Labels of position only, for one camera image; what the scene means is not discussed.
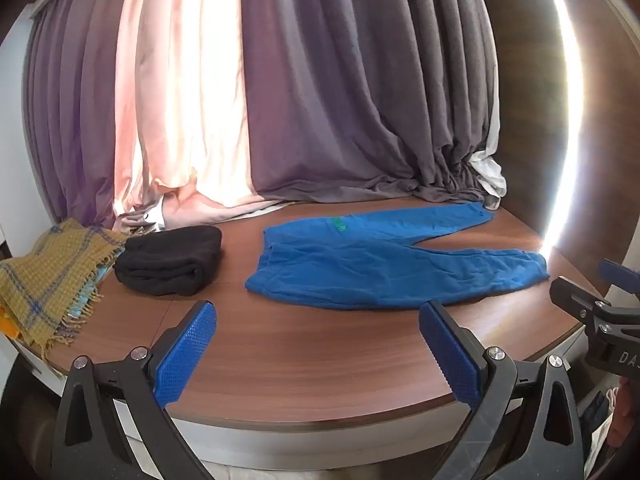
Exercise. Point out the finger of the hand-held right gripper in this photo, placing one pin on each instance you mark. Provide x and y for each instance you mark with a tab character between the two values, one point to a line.
575	297
622	272

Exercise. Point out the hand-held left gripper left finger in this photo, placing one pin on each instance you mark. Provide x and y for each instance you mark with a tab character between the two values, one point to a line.
187	345

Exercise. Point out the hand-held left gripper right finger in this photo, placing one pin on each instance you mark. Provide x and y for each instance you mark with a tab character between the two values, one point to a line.
447	350

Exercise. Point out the blue pants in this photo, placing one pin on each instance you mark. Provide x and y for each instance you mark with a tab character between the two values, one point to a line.
370	260

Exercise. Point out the person's right hand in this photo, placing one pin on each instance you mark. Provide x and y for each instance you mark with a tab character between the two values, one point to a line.
621	415

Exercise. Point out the black folded garment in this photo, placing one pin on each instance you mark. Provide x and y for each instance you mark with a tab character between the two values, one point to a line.
170	260

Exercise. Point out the light blue cloth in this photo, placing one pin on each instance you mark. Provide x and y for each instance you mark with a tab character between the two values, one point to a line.
92	285

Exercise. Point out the yellow plaid fringed scarf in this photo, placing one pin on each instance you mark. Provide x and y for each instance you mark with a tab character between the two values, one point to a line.
50	270

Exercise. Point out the orange cloth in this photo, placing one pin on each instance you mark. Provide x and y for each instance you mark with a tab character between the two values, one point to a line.
7	327

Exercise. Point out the pink curtain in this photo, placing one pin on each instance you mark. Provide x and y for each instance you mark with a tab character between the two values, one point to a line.
185	100

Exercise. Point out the purple-grey curtain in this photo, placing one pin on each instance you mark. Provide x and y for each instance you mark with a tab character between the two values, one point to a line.
70	110

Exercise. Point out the grey curtain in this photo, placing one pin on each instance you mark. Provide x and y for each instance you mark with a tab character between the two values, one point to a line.
360	85

